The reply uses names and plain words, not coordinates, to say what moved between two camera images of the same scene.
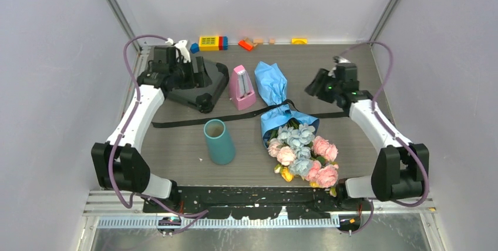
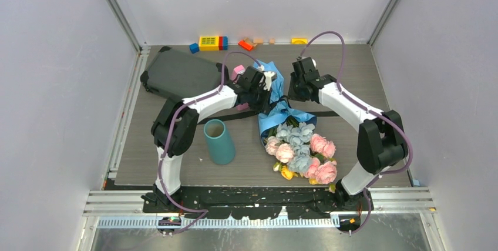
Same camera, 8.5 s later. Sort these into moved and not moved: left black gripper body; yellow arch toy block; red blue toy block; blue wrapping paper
Moved: left black gripper body
Not moved: blue wrapping paper; red blue toy block; yellow arch toy block
